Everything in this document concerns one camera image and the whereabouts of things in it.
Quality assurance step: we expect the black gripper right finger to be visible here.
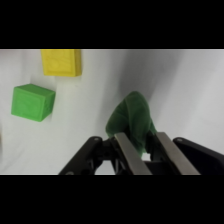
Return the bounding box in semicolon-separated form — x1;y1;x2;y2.
151;131;224;176

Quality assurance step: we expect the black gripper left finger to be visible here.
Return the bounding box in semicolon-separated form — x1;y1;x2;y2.
59;132;153;176

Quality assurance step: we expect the green triangle block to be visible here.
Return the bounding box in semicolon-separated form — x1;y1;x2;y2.
105;90;158;160

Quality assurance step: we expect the green cube block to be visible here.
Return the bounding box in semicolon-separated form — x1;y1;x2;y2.
10;83;57;123

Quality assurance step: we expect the yellow cube block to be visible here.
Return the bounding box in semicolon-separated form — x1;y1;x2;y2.
40;49;83;78

